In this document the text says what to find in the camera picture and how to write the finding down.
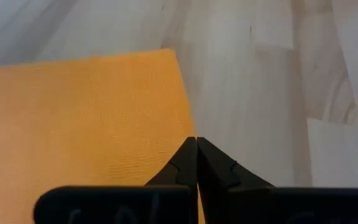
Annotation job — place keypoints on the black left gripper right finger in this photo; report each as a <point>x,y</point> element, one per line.
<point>275,205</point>

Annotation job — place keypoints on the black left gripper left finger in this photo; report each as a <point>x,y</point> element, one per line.
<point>120,205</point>

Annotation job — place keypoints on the orange microfiber towel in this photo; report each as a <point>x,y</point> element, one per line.
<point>73,124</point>

